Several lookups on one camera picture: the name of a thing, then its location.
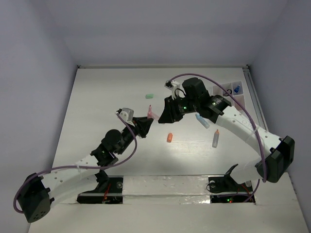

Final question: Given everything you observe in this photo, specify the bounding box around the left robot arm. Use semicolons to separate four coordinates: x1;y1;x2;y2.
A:
13;116;154;223

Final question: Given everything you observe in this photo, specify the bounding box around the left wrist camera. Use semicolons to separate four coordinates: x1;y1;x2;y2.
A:
116;108;134;122

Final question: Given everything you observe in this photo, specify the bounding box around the blue cap glue pen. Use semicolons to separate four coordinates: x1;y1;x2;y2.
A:
234;85;241;95

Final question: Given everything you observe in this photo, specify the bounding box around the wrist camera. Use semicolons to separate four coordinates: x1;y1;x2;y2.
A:
165;80;185;100
116;108;134;122

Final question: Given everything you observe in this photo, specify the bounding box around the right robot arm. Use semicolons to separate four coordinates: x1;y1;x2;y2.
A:
158;77;295;190

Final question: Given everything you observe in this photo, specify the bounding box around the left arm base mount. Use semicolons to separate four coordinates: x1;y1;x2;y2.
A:
76;171;123;204

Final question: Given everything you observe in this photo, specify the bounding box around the green eraser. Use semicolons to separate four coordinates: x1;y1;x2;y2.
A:
145;94;154;99

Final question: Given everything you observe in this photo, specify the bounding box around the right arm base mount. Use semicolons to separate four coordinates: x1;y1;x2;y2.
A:
206;164;255;203

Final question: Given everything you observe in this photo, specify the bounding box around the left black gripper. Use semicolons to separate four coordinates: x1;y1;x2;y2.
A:
116;116;152;154

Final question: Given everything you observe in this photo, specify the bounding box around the orange cap grey marker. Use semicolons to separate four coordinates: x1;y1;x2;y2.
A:
212;129;220;148

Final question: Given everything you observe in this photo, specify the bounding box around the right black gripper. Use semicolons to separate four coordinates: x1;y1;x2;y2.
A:
159;94;200;123

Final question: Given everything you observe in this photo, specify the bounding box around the white compartment organizer box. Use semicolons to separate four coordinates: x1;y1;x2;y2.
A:
212;81;246;112

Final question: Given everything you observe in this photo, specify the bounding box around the pink correction tape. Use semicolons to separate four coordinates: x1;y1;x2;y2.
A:
147;105;159;121

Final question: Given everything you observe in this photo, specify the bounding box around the orange eraser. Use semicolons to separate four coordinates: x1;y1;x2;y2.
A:
167;133;173;143

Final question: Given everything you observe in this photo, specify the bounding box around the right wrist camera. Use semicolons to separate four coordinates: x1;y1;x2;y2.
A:
165;80;185;100

